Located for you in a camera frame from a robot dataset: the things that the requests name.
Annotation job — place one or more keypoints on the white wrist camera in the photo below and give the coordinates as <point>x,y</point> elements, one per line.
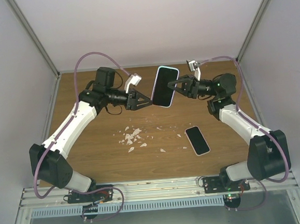
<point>133,79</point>
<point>194,67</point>

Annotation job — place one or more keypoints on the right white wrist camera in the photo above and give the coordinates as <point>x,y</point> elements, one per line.
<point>194,67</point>

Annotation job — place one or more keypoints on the grey slotted cable duct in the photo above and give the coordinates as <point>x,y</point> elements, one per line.
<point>111,208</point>

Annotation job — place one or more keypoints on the left aluminium frame post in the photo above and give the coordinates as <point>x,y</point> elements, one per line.
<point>31,33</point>

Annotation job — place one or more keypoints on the aluminium mounting rail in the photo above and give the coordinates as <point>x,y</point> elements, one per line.
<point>169,188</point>

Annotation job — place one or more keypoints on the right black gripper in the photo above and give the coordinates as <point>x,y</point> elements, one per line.
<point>189,86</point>

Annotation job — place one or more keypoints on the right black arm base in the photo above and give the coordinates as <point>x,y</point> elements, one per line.
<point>216,184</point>

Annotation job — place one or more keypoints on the smartphone in pink case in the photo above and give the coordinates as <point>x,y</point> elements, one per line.
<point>197,141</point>

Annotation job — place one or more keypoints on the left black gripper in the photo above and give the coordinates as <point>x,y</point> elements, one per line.
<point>133,99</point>

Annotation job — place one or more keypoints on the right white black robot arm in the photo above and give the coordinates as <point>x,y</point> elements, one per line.
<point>268,156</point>

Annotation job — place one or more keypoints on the right aluminium frame post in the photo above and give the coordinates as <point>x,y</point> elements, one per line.
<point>253,27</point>

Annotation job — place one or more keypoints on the white debris pile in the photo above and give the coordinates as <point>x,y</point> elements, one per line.
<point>133,138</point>

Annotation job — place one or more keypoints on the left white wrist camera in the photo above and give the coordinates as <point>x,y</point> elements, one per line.
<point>133,79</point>

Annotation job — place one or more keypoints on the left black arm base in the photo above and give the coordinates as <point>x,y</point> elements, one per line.
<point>101,196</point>

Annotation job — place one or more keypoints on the purple smartphone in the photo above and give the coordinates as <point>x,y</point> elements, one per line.
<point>162,95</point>

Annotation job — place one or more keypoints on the aluminium frame post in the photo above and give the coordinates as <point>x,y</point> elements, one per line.
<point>253,27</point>
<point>31,33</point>

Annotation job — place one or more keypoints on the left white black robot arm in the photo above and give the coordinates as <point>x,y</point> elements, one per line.
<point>49,160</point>

